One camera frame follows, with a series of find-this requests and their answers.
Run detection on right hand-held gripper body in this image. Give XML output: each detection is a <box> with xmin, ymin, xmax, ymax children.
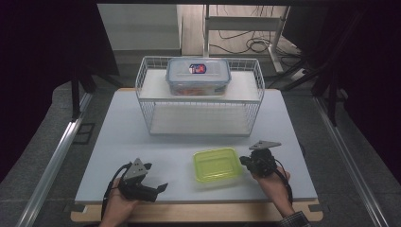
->
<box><xmin>248</xmin><ymin>140</ymin><xmax>283</xmax><ymax>178</ymax></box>

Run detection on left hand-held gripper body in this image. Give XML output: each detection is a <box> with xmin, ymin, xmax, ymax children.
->
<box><xmin>117</xmin><ymin>157</ymin><xmax>159</xmax><ymax>203</ymax></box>

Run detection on yellow-green container lid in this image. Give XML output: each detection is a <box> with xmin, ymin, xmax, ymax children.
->
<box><xmin>192</xmin><ymin>147</ymin><xmax>244</xmax><ymax>184</ymax></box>

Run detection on white wire two-tier rack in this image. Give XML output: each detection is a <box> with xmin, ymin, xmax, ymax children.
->
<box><xmin>134</xmin><ymin>55</ymin><xmax>266</xmax><ymax>137</ymax></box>

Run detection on clear container with blue-rimmed lid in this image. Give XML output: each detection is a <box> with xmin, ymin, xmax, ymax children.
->
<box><xmin>165</xmin><ymin>57</ymin><xmax>233</xmax><ymax>97</ymax></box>

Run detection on person's left hand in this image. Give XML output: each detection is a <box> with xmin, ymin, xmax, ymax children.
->
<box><xmin>99</xmin><ymin>178</ymin><xmax>140</xmax><ymax>227</ymax></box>

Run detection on person's right hand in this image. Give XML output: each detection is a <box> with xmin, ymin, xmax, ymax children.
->
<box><xmin>251</xmin><ymin>166</ymin><xmax>296</xmax><ymax>218</ymax></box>

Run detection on black stand legs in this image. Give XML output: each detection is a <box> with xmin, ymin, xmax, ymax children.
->
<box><xmin>69</xmin><ymin>70</ymin><xmax>124</xmax><ymax>122</ymax></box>
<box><xmin>264</xmin><ymin>56</ymin><xmax>349</xmax><ymax>127</ymax></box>

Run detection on white cabinet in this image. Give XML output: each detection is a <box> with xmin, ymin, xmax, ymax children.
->
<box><xmin>96</xmin><ymin>3</ymin><xmax>183</xmax><ymax>52</ymax></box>

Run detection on dark curtain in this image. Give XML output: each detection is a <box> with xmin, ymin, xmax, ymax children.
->
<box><xmin>0</xmin><ymin>0</ymin><xmax>120</xmax><ymax>183</ymax></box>
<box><xmin>282</xmin><ymin>0</ymin><xmax>401</xmax><ymax>185</ymax></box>

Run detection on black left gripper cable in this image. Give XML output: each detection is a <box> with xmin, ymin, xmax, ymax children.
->
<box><xmin>100</xmin><ymin>162</ymin><xmax>133</xmax><ymax>221</ymax></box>

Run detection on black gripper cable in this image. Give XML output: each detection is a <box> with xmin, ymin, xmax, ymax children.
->
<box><xmin>100</xmin><ymin>162</ymin><xmax>133</xmax><ymax>221</ymax></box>
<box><xmin>273</xmin><ymin>158</ymin><xmax>295</xmax><ymax>205</ymax></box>

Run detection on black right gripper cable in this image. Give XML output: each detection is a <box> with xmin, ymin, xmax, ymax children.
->
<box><xmin>273</xmin><ymin>158</ymin><xmax>295</xmax><ymax>205</ymax></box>

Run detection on aluminium rail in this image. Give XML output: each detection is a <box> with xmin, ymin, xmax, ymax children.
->
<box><xmin>15</xmin><ymin>92</ymin><xmax>94</xmax><ymax>227</ymax></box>
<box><xmin>312</xmin><ymin>95</ymin><xmax>391</xmax><ymax>227</ymax></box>

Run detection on black cables on floor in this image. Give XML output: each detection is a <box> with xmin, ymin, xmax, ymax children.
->
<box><xmin>208</xmin><ymin>5</ymin><xmax>301</xmax><ymax>60</ymax></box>

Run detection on white metal stand frame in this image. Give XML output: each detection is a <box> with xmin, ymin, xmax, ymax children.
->
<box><xmin>202</xmin><ymin>4</ymin><xmax>291</xmax><ymax>74</ymax></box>

